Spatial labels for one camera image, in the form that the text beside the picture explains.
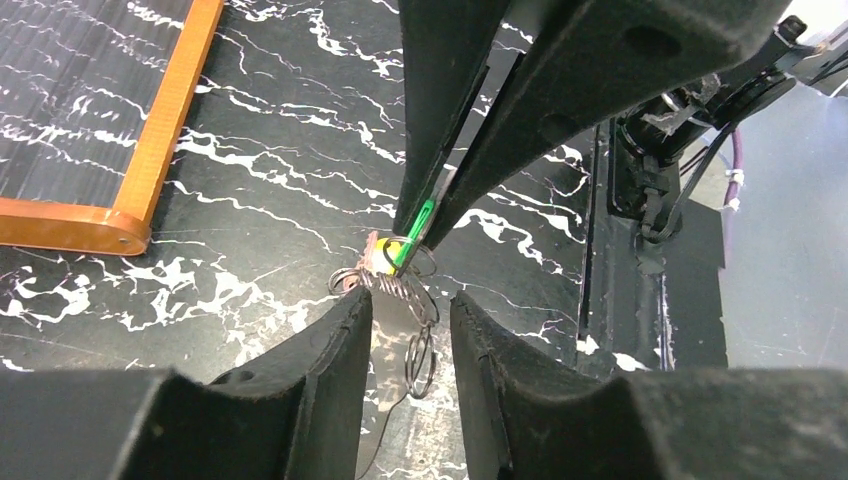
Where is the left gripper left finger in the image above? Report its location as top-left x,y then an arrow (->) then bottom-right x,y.
1,288 -> 373,479

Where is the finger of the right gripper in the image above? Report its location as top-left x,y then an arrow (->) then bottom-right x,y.
394,0 -> 510,234
422,1 -> 792,249

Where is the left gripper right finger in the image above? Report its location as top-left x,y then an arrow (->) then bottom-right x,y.
450,292 -> 847,479

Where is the yellow tagged key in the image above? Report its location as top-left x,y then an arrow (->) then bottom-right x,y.
370,238 -> 402,275

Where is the metal keyring holder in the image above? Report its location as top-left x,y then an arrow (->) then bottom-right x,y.
327,231 -> 440,403

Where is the green tagged key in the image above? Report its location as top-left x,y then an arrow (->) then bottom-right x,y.
395,170 -> 457,277

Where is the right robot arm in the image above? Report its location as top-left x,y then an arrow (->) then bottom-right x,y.
393,1 -> 816,249

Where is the orange wooden shelf rack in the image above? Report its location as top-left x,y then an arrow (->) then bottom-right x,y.
1,1 -> 223,256

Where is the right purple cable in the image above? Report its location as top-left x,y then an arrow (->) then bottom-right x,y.
722,125 -> 747,210

